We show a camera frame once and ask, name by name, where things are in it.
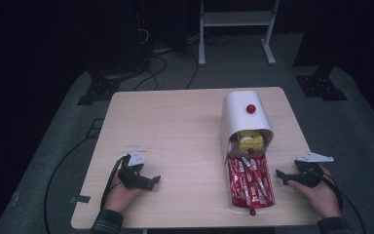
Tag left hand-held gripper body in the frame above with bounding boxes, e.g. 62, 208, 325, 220
118, 150, 151, 191

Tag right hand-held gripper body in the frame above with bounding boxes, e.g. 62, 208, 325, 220
293, 151, 335, 189

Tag person's left hand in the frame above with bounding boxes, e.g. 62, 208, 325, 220
103, 169, 144, 215

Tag person's right hand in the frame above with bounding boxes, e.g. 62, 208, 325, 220
286, 165, 343, 219

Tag pile of red snack packets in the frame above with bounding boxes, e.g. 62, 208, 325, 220
227, 155, 276, 210

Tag short white drawer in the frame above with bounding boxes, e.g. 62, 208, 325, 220
228, 129, 275, 156

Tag yellow and white snack packs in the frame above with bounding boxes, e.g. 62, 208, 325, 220
238, 130, 266, 154

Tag grey tape strip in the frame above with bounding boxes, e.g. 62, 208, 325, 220
69, 194, 92, 205

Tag white rounded storage box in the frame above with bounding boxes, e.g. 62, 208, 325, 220
219, 90, 275, 164

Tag black stand base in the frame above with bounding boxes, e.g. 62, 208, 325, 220
76, 62, 122, 106
292, 59, 349, 102

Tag white metal stand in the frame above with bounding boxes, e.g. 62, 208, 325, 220
198, 0, 281, 67

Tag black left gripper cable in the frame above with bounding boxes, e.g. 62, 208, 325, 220
99, 154, 132, 211

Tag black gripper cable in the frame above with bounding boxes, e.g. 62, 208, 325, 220
314, 165, 368, 234
99, 154, 132, 211

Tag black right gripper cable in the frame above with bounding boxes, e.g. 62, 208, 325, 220
314, 165, 368, 234

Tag black floor cable loop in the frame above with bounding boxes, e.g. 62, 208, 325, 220
43, 118, 106, 234

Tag bundle of black floor cables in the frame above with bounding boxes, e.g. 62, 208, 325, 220
131, 19, 238, 93

